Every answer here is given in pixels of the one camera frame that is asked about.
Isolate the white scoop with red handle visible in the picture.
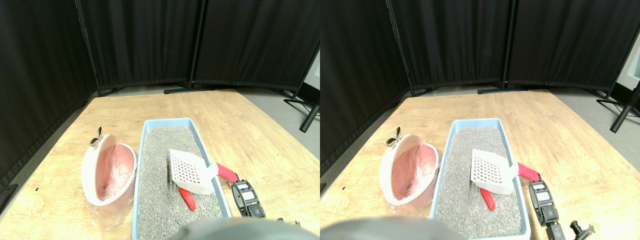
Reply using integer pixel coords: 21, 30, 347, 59
168, 148, 240, 196
469, 148, 542, 196

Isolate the red lump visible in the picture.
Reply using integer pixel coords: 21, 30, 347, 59
178, 187, 198, 212
479, 187, 497, 212

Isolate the blue litter tray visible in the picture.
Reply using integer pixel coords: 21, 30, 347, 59
430, 117, 532, 240
131, 117, 234, 240

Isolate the black curtain stand foot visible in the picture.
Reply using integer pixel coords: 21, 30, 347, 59
477, 87, 532, 95
596, 87, 640, 134
283, 97, 320, 134

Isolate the black curtain stand pole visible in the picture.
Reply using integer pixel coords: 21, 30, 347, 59
501, 0, 519, 90
294, 42, 320, 100
604, 28, 640, 100
384, 0, 416, 97
189, 0, 208, 90

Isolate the white bin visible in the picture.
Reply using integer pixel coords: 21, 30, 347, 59
81, 126, 139, 231
378, 126, 440, 217

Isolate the white shelf unit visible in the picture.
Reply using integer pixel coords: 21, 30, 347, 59
306, 50, 320, 91
616, 47, 640, 91

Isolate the black bracket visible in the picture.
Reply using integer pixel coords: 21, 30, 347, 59
569, 220, 596, 240

